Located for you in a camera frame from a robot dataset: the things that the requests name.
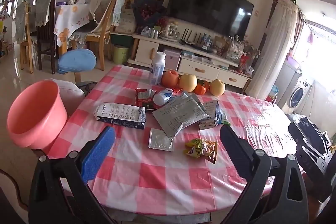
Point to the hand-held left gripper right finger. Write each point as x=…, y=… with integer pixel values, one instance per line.
x=233, y=146

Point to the black television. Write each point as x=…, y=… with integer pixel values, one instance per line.
x=210, y=3

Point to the white kettle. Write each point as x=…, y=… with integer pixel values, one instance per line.
x=168, y=32

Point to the red snack wrapper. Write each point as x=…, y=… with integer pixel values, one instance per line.
x=143, y=103

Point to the yellow snack packet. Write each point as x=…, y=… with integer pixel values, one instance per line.
x=200, y=150

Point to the white cushion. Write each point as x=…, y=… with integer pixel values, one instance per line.
x=71, y=95

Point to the brown paper bag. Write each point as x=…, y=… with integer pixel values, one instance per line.
x=221, y=45

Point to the cream television cabinet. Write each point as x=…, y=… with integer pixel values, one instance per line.
x=199, y=69

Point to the pack of small bottles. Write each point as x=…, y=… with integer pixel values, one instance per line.
x=150, y=32

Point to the pink plastic bucket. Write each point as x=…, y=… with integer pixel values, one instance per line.
x=39, y=121

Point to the tall white bottle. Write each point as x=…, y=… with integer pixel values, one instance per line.
x=157, y=69

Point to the black router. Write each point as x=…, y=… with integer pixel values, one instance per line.
x=191, y=36

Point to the silver blister tray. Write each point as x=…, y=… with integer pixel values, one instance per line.
x=160, y=140

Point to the red white wrapper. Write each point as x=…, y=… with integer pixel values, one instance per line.
x=178, y=90

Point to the dark wooden chair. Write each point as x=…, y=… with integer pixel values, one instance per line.
x=50, y=40

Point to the small white bottle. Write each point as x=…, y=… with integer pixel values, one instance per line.
x=160, y=98

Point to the yellow pear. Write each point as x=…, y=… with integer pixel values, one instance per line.
x=188, y=83
x=217, y=87

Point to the blue cushioned stool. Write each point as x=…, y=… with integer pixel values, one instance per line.
x=77, y=60

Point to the pink hanging garment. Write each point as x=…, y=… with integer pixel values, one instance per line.
x=310, y=36

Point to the purple basin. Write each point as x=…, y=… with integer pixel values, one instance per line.
x=293, y=62

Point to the red bottle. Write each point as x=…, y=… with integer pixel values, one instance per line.
x=242, y=62

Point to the red white checkered tablecloth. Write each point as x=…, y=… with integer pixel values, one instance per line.
x=162, y=174

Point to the white washing machine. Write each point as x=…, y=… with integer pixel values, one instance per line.
x=299, y=95

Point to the green waste bin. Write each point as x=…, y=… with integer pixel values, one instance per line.
x=120, y=54

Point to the small drink carton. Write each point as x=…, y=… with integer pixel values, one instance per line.
x=208, y=111

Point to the grey knitted cloth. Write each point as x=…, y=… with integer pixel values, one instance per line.
x=43, y=8

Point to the pink storage box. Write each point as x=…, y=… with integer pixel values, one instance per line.
x=172, y=59

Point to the blue white plastic wrapper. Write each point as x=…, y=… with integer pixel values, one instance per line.
x=222, y=117

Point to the dark wrapped flower bouquet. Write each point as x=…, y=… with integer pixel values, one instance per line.
x=147, y=11

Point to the black clothing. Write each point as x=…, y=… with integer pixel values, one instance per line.
x=309, y=145

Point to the grey pouch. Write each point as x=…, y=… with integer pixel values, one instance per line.
x=201, y=108
x=173, y=120

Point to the clear plastic bag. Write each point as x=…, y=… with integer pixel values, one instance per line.
x=235, y=50

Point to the leafy orange tangerine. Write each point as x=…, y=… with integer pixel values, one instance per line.
x=200, y=89

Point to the red apple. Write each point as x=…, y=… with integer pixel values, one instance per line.
x=170, y=78

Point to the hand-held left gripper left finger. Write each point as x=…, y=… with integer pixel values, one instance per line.
x=99, y=149

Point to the white blue medicine box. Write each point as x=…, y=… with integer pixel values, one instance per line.
x=115, y=113

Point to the covered standing air conditioner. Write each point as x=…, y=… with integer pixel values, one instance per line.
x=275, y=50

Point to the orange print tablecloth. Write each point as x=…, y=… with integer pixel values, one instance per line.
x=71, y=22

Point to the light wooden chair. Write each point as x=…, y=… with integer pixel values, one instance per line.
x=27, y=50
x=109, y=19

